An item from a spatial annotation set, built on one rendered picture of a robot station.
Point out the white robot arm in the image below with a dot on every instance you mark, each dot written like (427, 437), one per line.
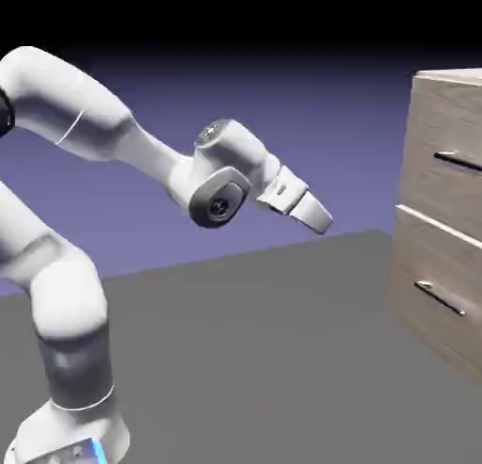
(94, 114)

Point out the light wood drawer front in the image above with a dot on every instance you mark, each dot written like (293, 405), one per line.
(437, 132)
(433, 253)

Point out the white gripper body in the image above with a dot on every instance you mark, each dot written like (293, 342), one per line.
(312, 211)

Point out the light wood cabinet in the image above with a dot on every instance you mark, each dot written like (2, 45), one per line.
(444, 114)

